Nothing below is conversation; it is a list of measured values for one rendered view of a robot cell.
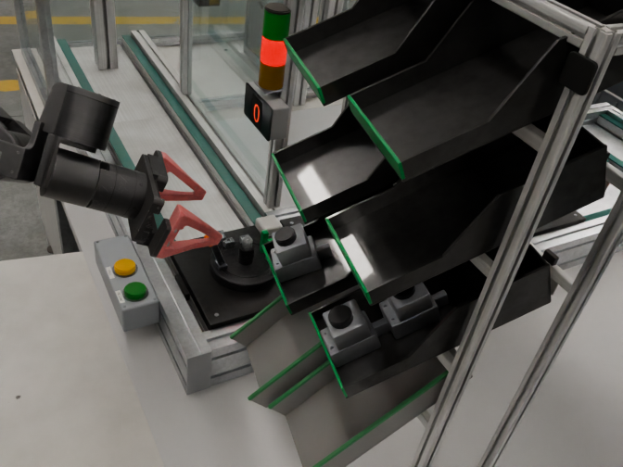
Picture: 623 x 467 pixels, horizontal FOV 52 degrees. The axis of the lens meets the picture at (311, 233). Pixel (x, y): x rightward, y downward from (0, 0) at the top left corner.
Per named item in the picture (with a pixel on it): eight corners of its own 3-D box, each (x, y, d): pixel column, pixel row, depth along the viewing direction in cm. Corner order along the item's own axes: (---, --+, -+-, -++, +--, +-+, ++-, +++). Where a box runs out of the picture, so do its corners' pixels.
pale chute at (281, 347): (266, 409, 99) (247, 399, 96) (246, 346, 108) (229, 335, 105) (408, 301, 93) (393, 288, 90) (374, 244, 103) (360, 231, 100)
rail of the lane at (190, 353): (186, 395, 114) (187, 355, 107) (74, 145, 172) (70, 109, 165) (215, 385, 116) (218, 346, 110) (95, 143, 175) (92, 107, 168)
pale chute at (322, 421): (311, 491, 89) (292, 485, 86) (285, 414, 99) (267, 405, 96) (474, 376, 83) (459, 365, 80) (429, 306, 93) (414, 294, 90)
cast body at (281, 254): (281, 283, 92) (264, 252, 87) (276, 261, 95) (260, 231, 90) (336, 264, 91) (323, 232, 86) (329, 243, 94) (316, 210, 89)
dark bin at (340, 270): (291, 316, 87) (273, 283, 82) (266, 255, 97) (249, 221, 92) (474, 231, 88) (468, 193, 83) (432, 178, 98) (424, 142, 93)
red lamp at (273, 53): (266, 68, 120) (269, 43, 117) (256, 56, 123) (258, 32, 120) (290, 65, 122) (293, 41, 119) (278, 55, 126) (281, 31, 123)
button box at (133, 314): (123, 333, 118) (121, 309, 114) (95, 262, 132) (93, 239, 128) (159, 322, 121) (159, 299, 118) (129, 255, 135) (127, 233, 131)
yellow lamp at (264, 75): (264, 92, 123) (266, 68, 120) (254, 81, 127) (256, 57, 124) (287, 89, 126) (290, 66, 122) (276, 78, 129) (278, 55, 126)
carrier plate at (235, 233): (209, 333, 114) (209, 324, 113) (167, 251, 130) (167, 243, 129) (324, 299, 125) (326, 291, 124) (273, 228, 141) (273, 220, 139)
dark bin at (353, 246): (370, 307, 68) (353, 263, 63) (329, 231, 77) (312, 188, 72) (604, 197, 69) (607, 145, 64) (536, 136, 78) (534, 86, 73)
